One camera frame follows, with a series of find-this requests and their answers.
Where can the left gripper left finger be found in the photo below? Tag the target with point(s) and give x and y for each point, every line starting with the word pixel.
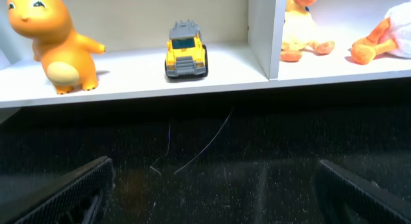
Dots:
pixel 64 195

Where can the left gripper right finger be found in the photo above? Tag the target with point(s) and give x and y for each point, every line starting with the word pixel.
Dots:
pixel 359 198

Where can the orange dinosaur toy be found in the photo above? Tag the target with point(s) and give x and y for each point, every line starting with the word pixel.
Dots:
pixel 61 50

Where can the grey and yellow toy truck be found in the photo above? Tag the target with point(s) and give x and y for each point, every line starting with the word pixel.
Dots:
pixel 185 52

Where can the white plush duck yellow hat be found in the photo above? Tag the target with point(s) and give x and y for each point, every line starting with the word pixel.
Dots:
pixel 396 31

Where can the white shelf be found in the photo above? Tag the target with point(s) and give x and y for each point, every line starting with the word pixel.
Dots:
pixel 224 70

